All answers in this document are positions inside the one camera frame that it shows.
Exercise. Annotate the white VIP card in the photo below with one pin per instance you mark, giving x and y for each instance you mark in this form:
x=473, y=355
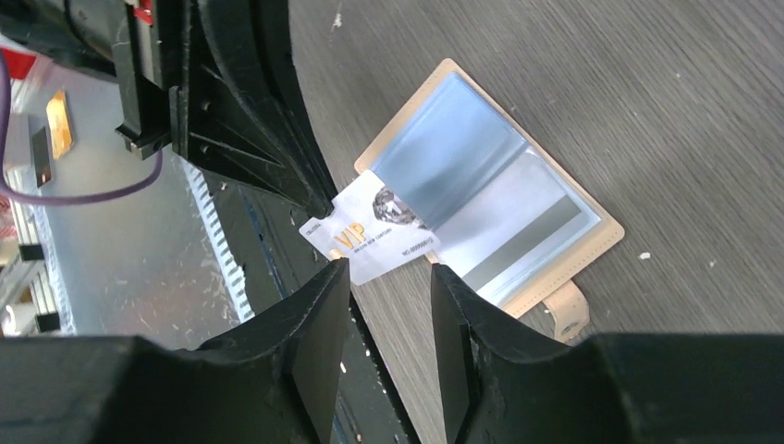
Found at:
x=371, y=227

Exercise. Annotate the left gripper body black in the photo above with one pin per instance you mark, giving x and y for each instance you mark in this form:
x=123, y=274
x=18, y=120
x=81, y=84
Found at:
x=135, y=44

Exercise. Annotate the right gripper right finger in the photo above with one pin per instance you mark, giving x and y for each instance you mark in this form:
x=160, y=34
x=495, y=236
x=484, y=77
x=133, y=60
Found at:
x=503, y=382

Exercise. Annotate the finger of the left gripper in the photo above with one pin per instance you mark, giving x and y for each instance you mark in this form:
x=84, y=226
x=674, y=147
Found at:
x=250, y=43
x=208, y=128

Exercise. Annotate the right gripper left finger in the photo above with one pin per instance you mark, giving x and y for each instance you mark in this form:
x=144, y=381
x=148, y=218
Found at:
x=272, y=379

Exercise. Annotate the beige card holder wallet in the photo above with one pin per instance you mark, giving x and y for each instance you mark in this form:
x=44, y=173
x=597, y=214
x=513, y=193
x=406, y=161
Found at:
x=512, y=222

